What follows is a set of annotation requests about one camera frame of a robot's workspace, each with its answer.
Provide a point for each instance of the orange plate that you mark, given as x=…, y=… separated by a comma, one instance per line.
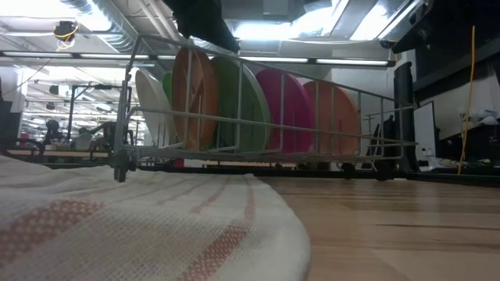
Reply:
x=203, y=93

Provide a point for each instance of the sage green plate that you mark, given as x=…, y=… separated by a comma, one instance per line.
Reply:
x=250, y=105

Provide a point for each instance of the white plate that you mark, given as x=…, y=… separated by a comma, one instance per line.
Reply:
x=154, y=109

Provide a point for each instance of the magenta plate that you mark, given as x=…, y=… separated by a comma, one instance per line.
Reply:
x=289, y=109

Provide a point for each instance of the pale pink plate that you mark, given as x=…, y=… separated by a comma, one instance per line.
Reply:
x=340, y=117

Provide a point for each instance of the black ceiling device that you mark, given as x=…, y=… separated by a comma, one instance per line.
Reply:
x=64, y=30

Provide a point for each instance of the ceiling light strip bar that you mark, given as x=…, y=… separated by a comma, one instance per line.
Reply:
x=351, y=61

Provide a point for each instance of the white red-striped dish towel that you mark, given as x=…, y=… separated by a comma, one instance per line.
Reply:
x=136, y=226

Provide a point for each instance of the black vertical pillar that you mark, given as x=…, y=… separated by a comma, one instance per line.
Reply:
x=404, y=97

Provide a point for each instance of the white board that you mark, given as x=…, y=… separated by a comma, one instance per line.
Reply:
x=423, y=129

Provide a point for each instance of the silver ventilation duct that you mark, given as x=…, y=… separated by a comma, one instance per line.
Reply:
x=117, y=31

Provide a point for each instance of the black background rig frame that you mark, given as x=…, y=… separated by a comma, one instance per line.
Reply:
x=72, y=105

